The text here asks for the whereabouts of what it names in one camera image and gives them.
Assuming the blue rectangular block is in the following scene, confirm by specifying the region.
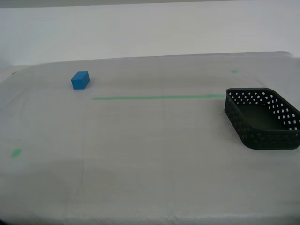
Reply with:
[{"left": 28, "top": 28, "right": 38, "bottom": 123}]
[{"left": 71, "top": 71, "right": 90, "bottom": 90}]

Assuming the black perforated plastic basket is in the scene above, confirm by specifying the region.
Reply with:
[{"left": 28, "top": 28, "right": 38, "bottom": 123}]
[{"left": 224, "top": 87, "right": 300, "bottom": 150}]

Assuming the long green tape strip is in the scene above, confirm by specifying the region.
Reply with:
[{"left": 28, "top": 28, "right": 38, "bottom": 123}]
[{"left": 91, "top": 94, "right": 227, "bottom": 101}]

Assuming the white table cover sheet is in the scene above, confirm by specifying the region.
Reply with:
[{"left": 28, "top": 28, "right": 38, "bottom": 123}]
[{"left": 0, "top": 51, "right": 300, "bottom": 225}]

